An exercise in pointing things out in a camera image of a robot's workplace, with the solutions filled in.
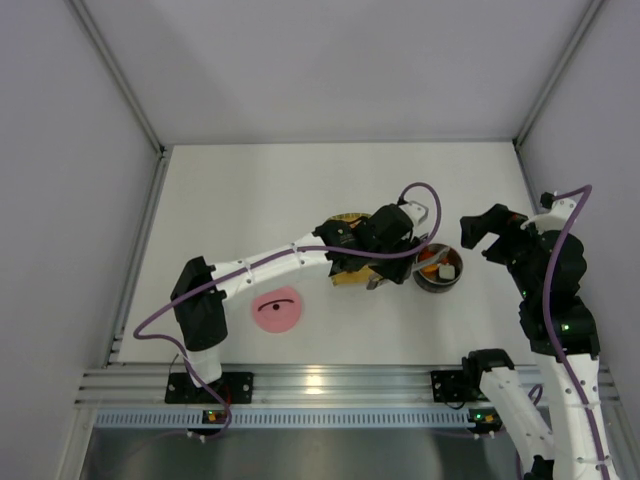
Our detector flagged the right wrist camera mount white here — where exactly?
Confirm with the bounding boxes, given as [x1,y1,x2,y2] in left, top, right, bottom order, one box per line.
[520,192,577,235]

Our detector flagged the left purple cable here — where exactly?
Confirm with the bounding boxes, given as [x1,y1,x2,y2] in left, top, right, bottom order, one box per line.
[133,182,442,441]

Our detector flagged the pink round lid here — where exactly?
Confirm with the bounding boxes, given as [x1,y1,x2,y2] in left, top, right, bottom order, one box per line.
[252,287,303,334]

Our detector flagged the orange fish shaped cake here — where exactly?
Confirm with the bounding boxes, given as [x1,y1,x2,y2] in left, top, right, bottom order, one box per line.
[420,263,440,279]

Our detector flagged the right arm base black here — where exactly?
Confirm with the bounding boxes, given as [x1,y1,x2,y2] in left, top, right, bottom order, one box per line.
[430,370,487,405]

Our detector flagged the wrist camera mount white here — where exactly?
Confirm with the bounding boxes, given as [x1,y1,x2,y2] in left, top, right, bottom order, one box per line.
[398,201,429,227]
[520,192,577,235]

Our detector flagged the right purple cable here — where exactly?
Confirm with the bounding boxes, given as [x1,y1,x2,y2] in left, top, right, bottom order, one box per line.
[542,184,614,480]

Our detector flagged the purple cable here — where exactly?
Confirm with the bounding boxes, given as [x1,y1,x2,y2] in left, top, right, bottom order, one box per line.
[542,184,614,480]
[133,182,442,441]

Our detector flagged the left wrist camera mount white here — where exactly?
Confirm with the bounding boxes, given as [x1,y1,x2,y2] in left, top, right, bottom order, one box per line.
[398,201,429,227]

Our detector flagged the bamboo woven tray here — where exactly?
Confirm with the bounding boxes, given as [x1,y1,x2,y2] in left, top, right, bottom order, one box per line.
[328,212,376,287]

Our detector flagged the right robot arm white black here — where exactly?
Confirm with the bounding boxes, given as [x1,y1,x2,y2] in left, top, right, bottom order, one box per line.
[460,199,618,479]

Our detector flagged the metal tongs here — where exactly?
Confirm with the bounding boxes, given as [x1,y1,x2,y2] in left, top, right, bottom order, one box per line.
[366,246,450,290]

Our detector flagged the round steel lunch box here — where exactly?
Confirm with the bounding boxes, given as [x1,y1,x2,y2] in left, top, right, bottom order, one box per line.
[412,243,464,293]

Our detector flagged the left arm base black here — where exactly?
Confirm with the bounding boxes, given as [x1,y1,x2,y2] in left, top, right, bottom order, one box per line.
[164,372,254,405]

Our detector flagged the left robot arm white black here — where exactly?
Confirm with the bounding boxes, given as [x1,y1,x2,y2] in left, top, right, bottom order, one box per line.
[170,200,428,388]

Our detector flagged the aluminium rail frame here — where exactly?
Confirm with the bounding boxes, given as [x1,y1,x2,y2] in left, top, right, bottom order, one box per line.
[74,362,621,434]

